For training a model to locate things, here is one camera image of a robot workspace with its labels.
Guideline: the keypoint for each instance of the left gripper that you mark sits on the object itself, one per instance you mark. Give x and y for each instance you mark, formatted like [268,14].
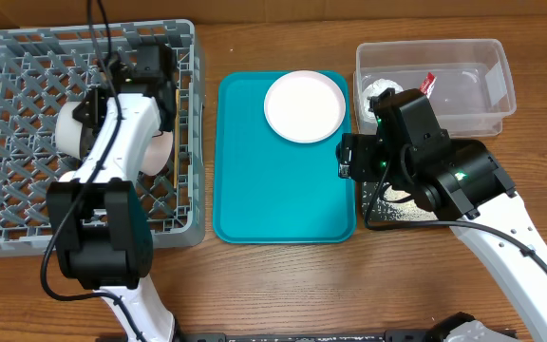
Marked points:
[99,98]

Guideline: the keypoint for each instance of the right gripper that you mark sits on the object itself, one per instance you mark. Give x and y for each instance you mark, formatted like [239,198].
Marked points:
[345,159]

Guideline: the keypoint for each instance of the grey bowl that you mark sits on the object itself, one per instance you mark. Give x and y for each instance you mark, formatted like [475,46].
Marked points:
[71,136]

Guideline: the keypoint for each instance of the rice grains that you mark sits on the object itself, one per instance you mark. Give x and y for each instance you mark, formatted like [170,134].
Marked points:
[397,206]

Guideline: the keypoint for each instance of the small white plate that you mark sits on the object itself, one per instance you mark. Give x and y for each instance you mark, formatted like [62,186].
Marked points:
[157,153]

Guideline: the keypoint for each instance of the red snack wrapper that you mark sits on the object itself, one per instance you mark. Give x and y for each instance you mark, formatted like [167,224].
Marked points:
[427,85]

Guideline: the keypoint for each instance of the white plastic cup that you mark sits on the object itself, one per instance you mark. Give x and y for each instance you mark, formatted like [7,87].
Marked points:
[68,176]

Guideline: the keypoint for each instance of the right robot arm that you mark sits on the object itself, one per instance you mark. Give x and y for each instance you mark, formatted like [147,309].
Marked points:
[502,236]

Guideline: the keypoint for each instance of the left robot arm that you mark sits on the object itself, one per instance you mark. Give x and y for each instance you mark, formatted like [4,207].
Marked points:
[101,235]

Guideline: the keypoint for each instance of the grey dishwasher rack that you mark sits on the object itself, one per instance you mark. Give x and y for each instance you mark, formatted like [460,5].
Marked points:
[41,69]

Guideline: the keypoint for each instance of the black tray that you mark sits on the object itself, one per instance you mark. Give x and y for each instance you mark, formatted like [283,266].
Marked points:
[440,179]

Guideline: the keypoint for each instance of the large white plate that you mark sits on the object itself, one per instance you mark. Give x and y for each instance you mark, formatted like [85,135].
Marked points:
[304,106]

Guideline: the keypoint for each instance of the teal plastic tray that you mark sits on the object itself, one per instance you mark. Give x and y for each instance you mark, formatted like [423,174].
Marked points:
[268,189]

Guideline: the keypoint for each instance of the clear plastic bin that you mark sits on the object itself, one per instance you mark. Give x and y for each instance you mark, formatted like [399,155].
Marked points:
[473,92]

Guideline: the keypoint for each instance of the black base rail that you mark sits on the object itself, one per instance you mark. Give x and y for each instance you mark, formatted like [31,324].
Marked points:
[392,335]

